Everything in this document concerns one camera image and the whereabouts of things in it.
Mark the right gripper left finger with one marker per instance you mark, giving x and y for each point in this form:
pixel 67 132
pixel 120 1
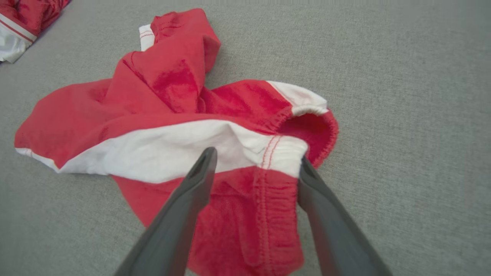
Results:
pixel 180 214

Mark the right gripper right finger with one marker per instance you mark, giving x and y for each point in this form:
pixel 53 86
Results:
pixel 330 230

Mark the red white-striped shorts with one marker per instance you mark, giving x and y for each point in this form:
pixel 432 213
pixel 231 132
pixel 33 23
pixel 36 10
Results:
pixel 172 76

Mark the red numbered jersey white sleeves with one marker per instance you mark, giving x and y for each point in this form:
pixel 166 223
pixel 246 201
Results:
pixel 27 15

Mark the grey fabric sofa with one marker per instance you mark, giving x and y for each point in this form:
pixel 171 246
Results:
pixel 383 57

